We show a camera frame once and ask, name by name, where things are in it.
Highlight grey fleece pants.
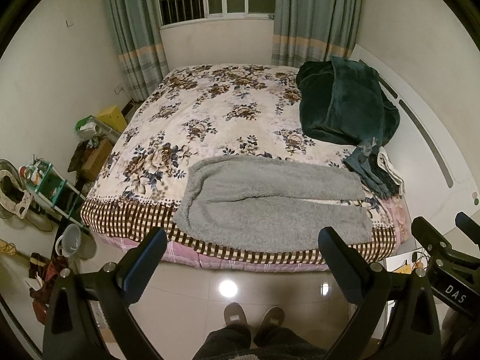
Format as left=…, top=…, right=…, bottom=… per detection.
left=174, top=155, right=373, bottom=253

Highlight white bedside table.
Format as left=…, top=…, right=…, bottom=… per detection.
left=383, top=248, right=430, bottom=275

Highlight white headboard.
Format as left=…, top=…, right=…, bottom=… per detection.
left=352, top=45, right=479, bottom=234

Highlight red clothes pile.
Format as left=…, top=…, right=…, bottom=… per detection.
left=28, top=253, right=68, bottom=325

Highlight grey bucket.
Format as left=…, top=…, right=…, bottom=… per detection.
left=55, top=223, right=82, bottom=258

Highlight folded dark teal garment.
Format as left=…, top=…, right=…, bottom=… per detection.
left=343, top=137, right=400, bottom=200

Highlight right grey slipper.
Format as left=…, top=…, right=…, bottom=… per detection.
left=258, top=306, right=285, bottom=332

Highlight grey slipper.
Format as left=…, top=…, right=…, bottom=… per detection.
left=258, top=306, right=285, bottom=332
left=224, top=302, right=248, bottom=327

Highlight left grey slipper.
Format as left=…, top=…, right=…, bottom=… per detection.
left=224, top=302, right=248, bottom=327

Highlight green shelf rack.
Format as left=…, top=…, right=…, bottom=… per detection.
left=19, top=158, right=87, bottom=228

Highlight cardboard box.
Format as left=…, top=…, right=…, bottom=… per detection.
left=80, top=139, right=113, bottom=181

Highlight dark green fleece blanket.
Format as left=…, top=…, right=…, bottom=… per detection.
left=296, top=57, right=400, bottom=146

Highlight yellow box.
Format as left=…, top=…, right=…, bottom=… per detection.
left=96, top=106, right=127, bottom=133

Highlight floral bed blanket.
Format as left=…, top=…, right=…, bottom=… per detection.
left=79, top=62, right=400, bottom=265

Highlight right green curtain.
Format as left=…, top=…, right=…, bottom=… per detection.
left=271, top=0, right=362, bottom=68

